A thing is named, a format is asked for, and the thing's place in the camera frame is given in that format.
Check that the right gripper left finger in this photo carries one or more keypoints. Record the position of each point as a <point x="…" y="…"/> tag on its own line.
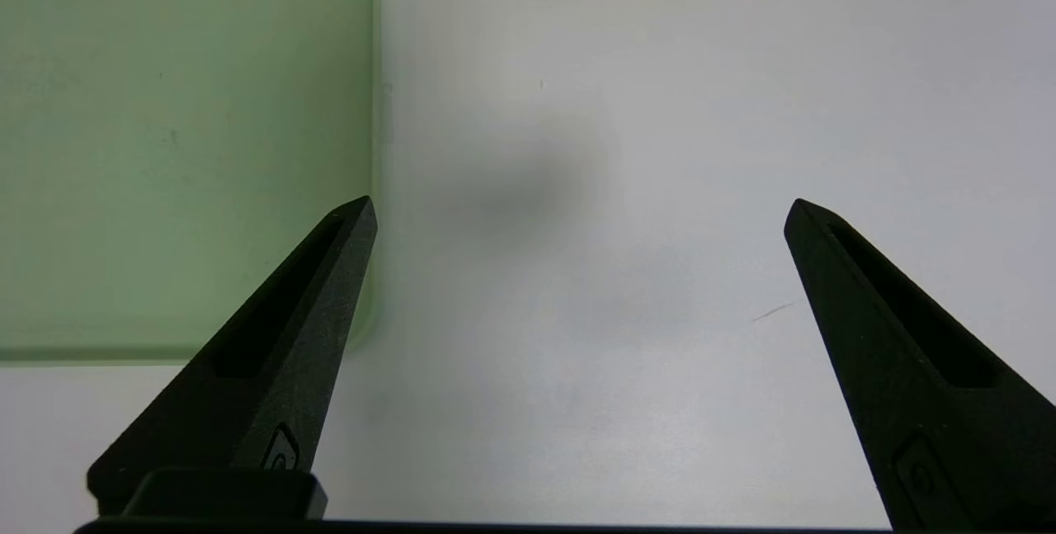
<point x="264" y="369"/>

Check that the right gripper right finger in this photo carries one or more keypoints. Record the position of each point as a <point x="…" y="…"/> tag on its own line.
<point x="924" y="385"/>

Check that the light green plastic tray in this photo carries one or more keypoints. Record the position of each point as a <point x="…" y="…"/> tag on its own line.
<point x="165" y="146"/>

